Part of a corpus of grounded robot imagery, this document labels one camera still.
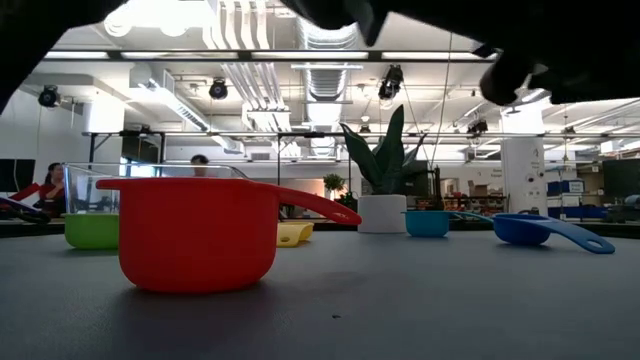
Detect black monitor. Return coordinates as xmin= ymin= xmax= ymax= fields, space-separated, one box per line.
xmin=602 ymin=158 xmax=640 ymax=199
xmin=0 ymin=158 xmax=37 ymax=194

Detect black overhead frame bar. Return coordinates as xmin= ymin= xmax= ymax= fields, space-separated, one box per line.
xmin=43 ymin=48 xmax=501 ymax=64

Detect grey table mat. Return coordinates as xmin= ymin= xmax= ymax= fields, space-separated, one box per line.
xmin=0 ymin=229 xmax=640 ymax=360

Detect green succulent plant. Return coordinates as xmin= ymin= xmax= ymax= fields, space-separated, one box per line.
xmin=339 ymin=103 xmax=429 ymax=196

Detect green measuring cup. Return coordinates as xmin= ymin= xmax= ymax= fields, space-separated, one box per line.
xmin=63 ymin=213 xmax=121 ymax=251

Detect blue storage bins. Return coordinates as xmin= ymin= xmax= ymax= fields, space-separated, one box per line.
xmin=547 ymin=178 xmax=609 ymax=220

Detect person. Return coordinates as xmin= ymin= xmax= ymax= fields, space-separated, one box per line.
xmin=32 ymin=162 xmax=69 ymax=219
xmin=189 ymin=153 xmax=211 ymax=178

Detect blue measuring cup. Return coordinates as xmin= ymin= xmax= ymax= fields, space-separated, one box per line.
xmin=492 ymin=213 xmax=617 ymax=255

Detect red measuring cup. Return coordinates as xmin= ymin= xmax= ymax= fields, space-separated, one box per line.
xmin=95 ymin=177 xmax=363 ymax=295

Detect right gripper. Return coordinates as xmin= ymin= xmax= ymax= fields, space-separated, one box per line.
xmin=349 ymin=0 xmax=531 ymax=107

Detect small background potted plant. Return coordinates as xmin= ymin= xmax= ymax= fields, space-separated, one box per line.
xmin=322 ymin=172 xmax=347 ymax=201

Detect clear plastic container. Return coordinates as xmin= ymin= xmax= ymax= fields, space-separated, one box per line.
xmin=62 ymin=162 xmax=250 ymax=234

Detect black ceiling spotlight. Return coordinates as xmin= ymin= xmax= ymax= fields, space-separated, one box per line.
xmin=38 ymin=84 xmax=61 ymax=109
xmin=208 ymin=78 xmax=230 ymax=101
xmin=377 ymin=64 xmax=405 ymax=101

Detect white plant pot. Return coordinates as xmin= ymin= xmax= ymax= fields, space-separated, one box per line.
xmin=357 ymin=193 xmax=409 ymax=235

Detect teal measuring cup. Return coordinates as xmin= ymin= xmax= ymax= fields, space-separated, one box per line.
xmin=401 ymin=209 xmax=496 ymax=239

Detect white round column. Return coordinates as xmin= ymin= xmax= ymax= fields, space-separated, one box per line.
xmin=501 ymin=107 xmax=548 ymax=216

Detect yellow measuring cup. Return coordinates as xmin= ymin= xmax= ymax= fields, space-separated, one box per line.
xmin=276 ymin=221 xmax=315 ymax=249

